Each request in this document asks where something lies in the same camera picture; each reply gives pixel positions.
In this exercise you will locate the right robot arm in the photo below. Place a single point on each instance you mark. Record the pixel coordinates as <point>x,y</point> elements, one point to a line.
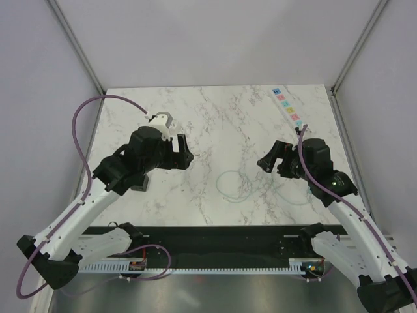
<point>384,281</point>

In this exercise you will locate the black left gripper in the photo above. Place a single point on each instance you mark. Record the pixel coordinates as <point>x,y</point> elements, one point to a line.
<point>180,160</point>

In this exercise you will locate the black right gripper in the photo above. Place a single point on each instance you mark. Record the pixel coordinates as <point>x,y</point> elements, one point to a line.
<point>282,150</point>

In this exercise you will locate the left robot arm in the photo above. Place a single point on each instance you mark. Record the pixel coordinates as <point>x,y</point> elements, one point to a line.
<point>56,253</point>

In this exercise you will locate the white slotted cable duct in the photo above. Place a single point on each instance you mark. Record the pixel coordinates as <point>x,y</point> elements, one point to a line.
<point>135,266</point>

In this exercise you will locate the white multicolour power strip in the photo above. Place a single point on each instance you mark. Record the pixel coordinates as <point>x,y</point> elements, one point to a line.
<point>290,108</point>

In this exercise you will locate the white usb charger plug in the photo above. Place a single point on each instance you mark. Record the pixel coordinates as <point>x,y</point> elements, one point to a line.
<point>176,143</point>

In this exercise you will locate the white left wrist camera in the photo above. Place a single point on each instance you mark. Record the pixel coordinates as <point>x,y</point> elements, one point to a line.
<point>165,123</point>

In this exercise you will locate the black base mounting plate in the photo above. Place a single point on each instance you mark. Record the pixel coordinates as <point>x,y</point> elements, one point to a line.
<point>227,245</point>

